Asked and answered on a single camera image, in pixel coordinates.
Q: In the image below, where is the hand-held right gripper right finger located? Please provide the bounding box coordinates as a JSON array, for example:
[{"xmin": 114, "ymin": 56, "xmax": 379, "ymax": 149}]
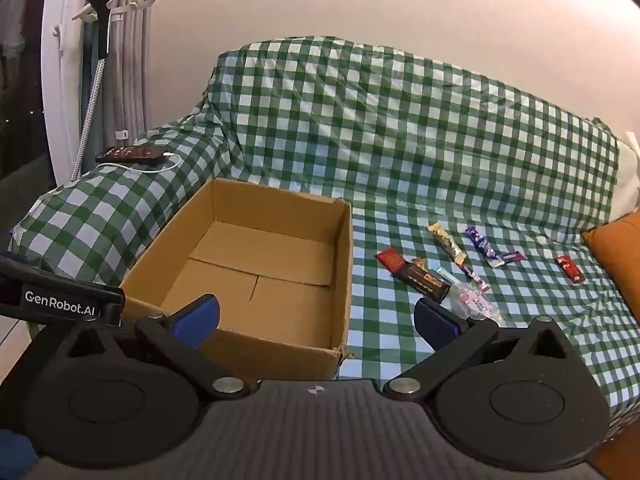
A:
[{"xmin": 382, "ymin": 297, "xmax": 583, "ymax": 403}]

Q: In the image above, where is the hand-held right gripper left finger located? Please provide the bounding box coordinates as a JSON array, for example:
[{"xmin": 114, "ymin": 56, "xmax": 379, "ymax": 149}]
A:
[{"xmin": 55, "ymin": 295, "xmax": 256, "ymax": 402}]

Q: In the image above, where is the dark brown chocolate bar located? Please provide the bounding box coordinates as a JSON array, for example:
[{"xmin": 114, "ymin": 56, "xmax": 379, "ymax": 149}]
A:
[{"xmin": 397, "ymin": 257, "xmax": 452, "ymax": 303}]

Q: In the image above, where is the clear plastic snack packet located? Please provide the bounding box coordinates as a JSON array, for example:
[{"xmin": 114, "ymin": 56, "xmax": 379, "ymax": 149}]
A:
[{"xmin": 442, "ymin": 282, "xmax": 503, "ymax": 326}]

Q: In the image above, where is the red snack packet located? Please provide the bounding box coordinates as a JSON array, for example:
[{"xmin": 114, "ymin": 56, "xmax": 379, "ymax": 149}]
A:
[{"xmin": 375, "ymin": 249, "xmax": 407, "ymax": 278}]

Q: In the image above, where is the cream snack bar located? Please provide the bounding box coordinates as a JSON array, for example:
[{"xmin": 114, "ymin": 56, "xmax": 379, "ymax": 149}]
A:
[{"xmin": 427, "ymin": 223, "xmax": 469, "ymax": 266}]

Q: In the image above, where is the purple white snack bar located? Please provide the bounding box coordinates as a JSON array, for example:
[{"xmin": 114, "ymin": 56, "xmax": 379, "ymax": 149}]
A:
[{"xmin": 465, "ymin": 226, "xmax": 503, "ymax": 267}]

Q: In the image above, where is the cardboard box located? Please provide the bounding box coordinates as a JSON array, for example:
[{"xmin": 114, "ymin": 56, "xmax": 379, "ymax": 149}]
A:
[{"xmin": 120, "ymin": 178, "xmax": 355, "ymax": 381}]

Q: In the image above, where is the small red snack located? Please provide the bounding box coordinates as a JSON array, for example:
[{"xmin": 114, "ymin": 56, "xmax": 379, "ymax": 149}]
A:
[{"xmin": 556, "ymin": 256, "xmax": 585, "ymax": 283}]

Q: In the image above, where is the blue clothing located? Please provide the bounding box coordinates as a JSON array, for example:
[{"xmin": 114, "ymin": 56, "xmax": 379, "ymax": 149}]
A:
[{"xmin": 0, "ymin": 427, "xmax": 38, "ymax": 480}]

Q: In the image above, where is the black smartphone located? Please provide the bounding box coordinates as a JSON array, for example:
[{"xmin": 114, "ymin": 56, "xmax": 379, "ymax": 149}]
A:
[{"xmin": 95, "ymin": 144, "xmax": 165, "ymax": 164}]

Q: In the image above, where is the green white checkered cloth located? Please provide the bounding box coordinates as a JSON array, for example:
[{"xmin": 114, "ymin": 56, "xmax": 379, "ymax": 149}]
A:
[{"xmin": 10, "ymin": 35, "xmax": 640, "ymax": 441}]

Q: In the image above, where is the orange cushion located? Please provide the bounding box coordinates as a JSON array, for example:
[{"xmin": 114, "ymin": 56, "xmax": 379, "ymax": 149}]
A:
[{"xmin": 582, "ymin": 212, "xmax": 640, "ymax": 326}]

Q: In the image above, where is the white pillow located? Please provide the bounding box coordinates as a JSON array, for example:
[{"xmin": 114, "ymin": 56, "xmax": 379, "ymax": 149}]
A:
[{"xmin": 607, "ymin": 130, "xmax": 640, "ymax": 221}]

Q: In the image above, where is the grey curtain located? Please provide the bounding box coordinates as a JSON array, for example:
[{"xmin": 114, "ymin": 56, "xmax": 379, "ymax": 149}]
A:
[{"xmin": 82, "ymin": 0, "xmax": 158, "ymax": 136}]

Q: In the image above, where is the smartphone with white cable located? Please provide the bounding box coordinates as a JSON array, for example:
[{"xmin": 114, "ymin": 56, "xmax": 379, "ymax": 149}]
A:
[{"xmin": 107, "ymin": 151, "xmax": 182, "ymax": 175}]

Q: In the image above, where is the white window frame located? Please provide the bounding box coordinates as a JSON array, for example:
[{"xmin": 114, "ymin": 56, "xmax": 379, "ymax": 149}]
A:
[{"xmin": 40, "ymin": 0, "xmax": 96, "ymax": 191}]

